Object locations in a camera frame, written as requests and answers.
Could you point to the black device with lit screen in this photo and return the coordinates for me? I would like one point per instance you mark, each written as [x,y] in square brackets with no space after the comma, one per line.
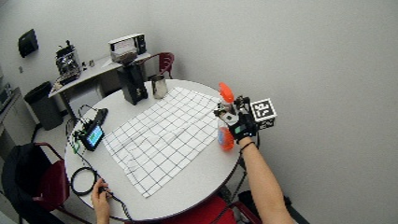
[95,135]

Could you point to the black wall dispenser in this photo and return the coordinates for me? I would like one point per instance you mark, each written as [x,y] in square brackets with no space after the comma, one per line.
[28,43]

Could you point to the red chair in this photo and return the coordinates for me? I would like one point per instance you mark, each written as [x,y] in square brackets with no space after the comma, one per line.
[56,183]
[167,62]
[203,211]

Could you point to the white cube with black markers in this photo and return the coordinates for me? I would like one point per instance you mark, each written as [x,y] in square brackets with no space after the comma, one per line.
[264,109]

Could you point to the white checkered cloth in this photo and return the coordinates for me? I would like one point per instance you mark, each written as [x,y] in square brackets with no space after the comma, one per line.
[161,137]

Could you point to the grey counter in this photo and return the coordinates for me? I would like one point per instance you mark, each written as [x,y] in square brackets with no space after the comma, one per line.
[10,105]

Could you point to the black wristband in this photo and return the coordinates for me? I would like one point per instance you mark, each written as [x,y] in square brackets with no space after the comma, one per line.
[248,144]

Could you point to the black jacket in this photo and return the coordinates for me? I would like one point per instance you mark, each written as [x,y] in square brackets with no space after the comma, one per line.
[23,180]

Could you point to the espresso machine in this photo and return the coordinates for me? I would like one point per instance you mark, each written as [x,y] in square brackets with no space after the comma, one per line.
[68,65]

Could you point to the black trash bin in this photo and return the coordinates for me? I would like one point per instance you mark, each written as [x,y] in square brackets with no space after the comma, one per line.
[43,105]

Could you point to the black coffee grinder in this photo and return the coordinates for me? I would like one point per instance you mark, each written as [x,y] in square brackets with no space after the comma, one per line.
[132,84]

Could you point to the clear bottle with orange cap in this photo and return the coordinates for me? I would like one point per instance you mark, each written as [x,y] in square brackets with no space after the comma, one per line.
[227,138]

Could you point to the grey side table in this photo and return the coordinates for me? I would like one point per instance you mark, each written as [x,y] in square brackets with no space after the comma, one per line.
[93,73]

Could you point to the white box appliance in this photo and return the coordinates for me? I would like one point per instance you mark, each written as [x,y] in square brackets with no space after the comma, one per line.
[127,46]

